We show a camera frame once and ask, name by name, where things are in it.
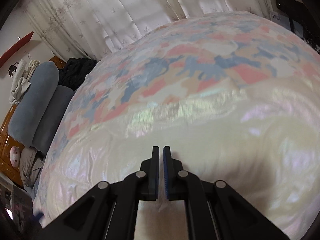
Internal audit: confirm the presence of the pile of white clothes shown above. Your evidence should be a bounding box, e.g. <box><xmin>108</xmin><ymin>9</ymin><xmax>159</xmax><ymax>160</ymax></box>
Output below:
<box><xmin>9</xmin><ymin>59</ymin><xmax>40</xmax><ymax>103</ymax></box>

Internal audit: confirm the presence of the orange wooden headboard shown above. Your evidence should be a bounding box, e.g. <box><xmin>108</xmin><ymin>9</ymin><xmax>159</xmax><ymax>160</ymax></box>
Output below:
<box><xmin>0</xmin><ymin>56</ymin><xmax>60</xmax><ymax>188</ymax></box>

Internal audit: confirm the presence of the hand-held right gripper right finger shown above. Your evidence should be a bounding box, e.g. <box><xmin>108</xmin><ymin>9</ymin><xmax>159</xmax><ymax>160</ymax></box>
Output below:
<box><xmin>163</xmin><ymin>146</ymin><xmax>293</xmax><ymax>240</ymax></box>

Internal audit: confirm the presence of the lower grey pillow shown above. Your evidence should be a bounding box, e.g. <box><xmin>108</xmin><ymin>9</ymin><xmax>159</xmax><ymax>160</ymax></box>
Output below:
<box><xmin>31</xmin><ymin>85</ymin><xmax>75</xmax><ymax>155</ymax></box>

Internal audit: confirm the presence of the pink plush toy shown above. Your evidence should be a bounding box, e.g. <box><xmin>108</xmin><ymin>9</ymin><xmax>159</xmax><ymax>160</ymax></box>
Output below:
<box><xmin>9</xmin><ymin>145</ymin><xmax>21</xmax><ymax>164</ymax></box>

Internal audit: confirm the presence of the grey crumpled cloth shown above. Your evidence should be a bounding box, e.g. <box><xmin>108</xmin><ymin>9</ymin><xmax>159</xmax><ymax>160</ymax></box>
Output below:
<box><xmin>19</xmin><ymin>147</ymin><xmax>47</xmax><ymax>187</ymax></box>

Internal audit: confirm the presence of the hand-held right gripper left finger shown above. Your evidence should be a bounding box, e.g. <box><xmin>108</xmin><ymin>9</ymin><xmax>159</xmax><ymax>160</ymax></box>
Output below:
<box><xmin>41</xmin><ymin>146</ymin><xmax>160</xmax><ymax>240</ymax></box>

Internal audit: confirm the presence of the cartoon wall sticker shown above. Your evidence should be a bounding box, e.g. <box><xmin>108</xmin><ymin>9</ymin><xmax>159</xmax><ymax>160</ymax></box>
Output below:
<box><xmin>7</xmin><ymin>62</ymin><xmax>19</xmax><ymax>78</ymax></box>

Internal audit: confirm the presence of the red wall shelf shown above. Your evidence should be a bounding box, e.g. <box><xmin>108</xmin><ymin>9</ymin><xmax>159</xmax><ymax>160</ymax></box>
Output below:
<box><xmin>0</xmin><ymin>31</ymin><xmax>34</xmax><ymax>67</ymax></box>

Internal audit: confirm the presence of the white cardboard box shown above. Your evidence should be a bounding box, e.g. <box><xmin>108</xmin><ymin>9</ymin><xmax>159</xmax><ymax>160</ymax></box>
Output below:
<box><xmin>269</xmin><ymin>9</ymin><xmax>304</xmax><ymax>37</ymax></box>

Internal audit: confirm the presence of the floral bedspread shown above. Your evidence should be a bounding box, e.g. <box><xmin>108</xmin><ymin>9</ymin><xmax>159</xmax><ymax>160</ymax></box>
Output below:
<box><xmin>32</xmin><ymin>10</ymin><xmax>320</xmax><ymax>205</ymax></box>

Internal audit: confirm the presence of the white shiny puffer jacket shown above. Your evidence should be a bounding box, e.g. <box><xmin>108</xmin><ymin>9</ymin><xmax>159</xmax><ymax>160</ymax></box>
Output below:
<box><xmin>32</xmin><ymin>80</ymin><xmax>320</xmax><ymax>240</ymax></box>

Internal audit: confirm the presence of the blue rolled blanket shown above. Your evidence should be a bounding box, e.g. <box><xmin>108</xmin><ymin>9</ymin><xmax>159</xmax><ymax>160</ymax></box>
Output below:
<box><xmin>7</xmin><ymin>61</ymin><xmax>60</xmax><ymax>145</ymax></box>

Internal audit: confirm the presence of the black knit garment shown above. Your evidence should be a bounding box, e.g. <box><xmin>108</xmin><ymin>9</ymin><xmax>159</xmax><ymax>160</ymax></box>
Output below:
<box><xmin>58</xmin><ymin>57</ymin><xmax>98</xmax><ymax>92</ymax></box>

